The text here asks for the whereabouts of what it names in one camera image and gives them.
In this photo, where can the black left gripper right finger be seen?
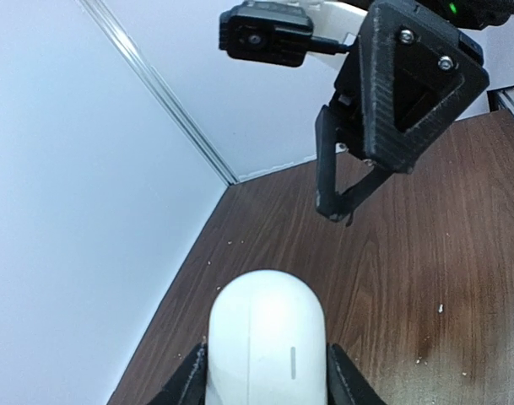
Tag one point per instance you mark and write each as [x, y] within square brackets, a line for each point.
[345, 383]

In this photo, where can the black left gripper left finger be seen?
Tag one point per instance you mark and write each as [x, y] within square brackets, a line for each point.
[161, 379]

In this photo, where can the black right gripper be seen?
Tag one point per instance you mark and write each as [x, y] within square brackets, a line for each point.
[418, 74]

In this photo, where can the white oval charging case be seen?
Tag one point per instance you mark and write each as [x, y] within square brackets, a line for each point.
[267, 342]

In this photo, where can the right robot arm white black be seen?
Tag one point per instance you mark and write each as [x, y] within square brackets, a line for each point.
[465, 16]

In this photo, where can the aluminium front frame rail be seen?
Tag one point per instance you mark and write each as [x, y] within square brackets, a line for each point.
[502, 99]

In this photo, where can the aluminium corner post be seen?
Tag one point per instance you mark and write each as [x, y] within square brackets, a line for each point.
[158, 87]

